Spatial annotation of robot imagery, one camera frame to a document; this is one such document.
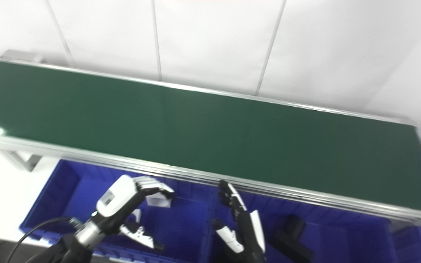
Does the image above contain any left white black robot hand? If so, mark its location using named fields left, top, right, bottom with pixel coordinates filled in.
left=95, top=175, right=177, bottom=253

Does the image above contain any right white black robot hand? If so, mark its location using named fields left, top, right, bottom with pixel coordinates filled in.
left=211, top=179, right=267, bottom=263

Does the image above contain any black T-shaped part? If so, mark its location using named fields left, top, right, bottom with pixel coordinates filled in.
left=268, top=214, right=314, bottom=263

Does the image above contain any green conveyor belt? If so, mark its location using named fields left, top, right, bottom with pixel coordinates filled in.
left=0, top=61, right=421, bottom=214
left=0, top=49, right=421, bottom=230

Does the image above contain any aluminium conveyor leg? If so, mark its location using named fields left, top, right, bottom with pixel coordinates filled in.
left=0, top=148, right=43, bottom=172

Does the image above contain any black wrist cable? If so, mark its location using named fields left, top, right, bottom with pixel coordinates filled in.
left=5, top=216, right=80, bottom=263

